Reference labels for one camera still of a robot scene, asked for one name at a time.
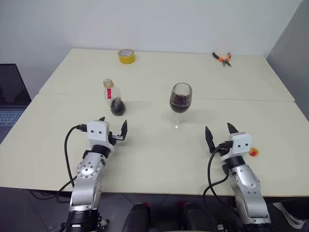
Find dark laptop computer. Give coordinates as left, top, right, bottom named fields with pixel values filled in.
left=0, top=63, right=32, bottom=145

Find yellow tape roll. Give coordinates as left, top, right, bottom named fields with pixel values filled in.
left=117, top=48, right=137, bottom=65

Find orange black pliers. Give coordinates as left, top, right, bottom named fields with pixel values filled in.
left=212, top=51, right=233, bottom=69

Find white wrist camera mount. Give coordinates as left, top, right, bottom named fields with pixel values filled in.
left=86, top=120, right=116, bottom=152
left=221, top=131, right=253, bottom=160

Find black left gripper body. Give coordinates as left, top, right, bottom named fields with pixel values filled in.
left=108, top=131, right=121, bottom=146

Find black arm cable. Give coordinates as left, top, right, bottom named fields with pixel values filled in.
left=202, top=141, right=242, bottom=228
left=56, top=123, right=88, bottom=204

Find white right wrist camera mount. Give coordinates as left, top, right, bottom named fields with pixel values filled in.
left=221, top=131, right=253, bottom=160

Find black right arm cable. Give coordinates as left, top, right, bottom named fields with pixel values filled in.
left=202, top=141, right=242, bottom=228

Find white black striped object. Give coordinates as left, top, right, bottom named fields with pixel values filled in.
left=272, top=202, right=308, bottom=231

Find dark rounded shape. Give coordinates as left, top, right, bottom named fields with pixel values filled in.
left=122, top=202, right=152, bottom=232
left=177, top=201, right=213, bottom=232

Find clear wine glass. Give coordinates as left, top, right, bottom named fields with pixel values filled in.
left=162, top=82, right=193, bottom=131

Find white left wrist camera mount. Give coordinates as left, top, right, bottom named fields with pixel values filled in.
left=86, top=120, right=116, bottom=152

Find clear plastic drink bottle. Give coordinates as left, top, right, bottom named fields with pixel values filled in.
left=103, top=78, right=127, bottom=117

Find black floor cable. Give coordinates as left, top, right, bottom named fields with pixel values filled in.
left=29, top=189, right=59, bottom=201

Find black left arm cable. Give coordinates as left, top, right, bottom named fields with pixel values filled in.
left=56, top=123, right=88, bottom=204

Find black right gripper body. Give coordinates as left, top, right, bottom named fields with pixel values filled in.
left=215, top=146, right=228, bottom=158

